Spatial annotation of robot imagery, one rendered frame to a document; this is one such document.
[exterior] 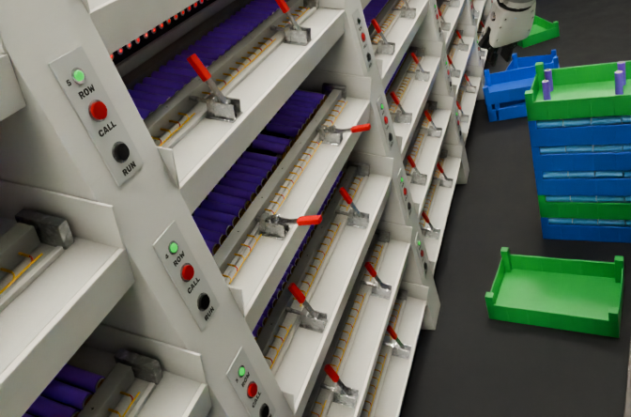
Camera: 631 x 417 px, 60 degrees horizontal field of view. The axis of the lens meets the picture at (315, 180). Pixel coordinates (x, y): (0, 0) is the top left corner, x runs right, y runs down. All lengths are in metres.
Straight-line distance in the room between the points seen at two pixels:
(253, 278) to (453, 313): 0.92
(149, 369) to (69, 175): 0.24
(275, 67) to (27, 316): 0.51
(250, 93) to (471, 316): 0.99
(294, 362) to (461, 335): 0.73
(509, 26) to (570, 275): 0.70
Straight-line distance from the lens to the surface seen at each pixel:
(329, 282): 0.98
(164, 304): 0.58
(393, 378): 1.31
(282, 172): 0.88
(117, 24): 0.58
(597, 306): 1.56
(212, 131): 0.69
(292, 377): 0.86
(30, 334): 0.49
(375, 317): 1.17
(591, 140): 1.56
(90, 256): 0.54
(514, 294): 1.59
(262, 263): 0.75
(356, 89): 1.14
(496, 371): 1.43
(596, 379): 1.42
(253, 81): 0.80
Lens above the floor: 1.12
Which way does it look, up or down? 28 degrees down
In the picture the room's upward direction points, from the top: 20 degrees counter-clockwise
